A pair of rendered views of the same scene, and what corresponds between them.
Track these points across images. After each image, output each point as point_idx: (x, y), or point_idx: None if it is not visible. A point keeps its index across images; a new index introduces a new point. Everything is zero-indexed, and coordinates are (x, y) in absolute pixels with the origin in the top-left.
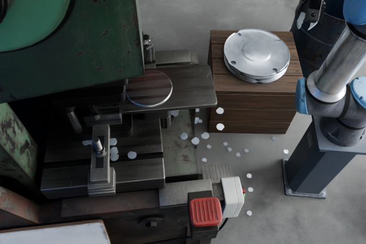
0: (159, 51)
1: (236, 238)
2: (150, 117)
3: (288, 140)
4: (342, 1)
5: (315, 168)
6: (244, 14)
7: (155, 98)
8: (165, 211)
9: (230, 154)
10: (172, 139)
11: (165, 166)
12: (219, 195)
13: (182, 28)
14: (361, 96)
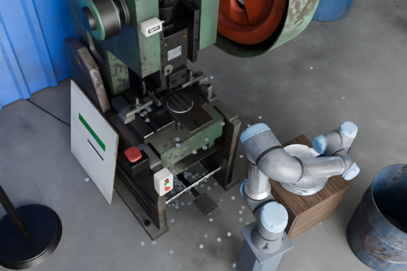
0: (225, 103)
1: (178, 245)
2: (171, 115)
3: None
4: None
5: (241, 250)
6: (380, 163)
7: (175, 107)
8: None
9: (237, 214)
10: (172, 135)
11: (155, 140)
12: (157, 170)
13: (322, 129)
14: (264, 210)
